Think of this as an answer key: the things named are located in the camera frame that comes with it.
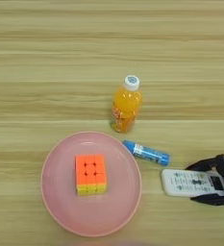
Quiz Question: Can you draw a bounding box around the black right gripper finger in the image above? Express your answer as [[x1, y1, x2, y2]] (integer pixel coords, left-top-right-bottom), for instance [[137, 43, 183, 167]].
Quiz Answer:
[[189, 193, 224, 207], [185, 156, 219, 172]]

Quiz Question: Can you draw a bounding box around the white remote control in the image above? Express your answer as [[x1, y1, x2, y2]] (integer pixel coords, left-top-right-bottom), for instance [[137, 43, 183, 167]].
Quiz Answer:
[[161, 168, 224, 198]]

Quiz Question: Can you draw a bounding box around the blue glue stick tube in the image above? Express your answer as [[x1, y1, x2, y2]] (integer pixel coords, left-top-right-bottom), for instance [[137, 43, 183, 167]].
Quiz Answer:
[[122, 139, 171, 167]]

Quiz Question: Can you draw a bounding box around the orange juice bottle white cap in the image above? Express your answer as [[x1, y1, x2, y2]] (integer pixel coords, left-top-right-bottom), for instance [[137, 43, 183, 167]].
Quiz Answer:
[[110, 75, 143, 135]]

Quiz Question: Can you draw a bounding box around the orange and yellow puzzle cube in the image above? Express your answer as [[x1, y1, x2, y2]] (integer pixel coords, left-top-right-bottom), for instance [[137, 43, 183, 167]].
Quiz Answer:
[[74, 154, 108, 196]]

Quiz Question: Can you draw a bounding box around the pink round plate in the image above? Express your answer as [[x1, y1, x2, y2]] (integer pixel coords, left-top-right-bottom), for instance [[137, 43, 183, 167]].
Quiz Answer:
[[40, 130, 142, 238]]

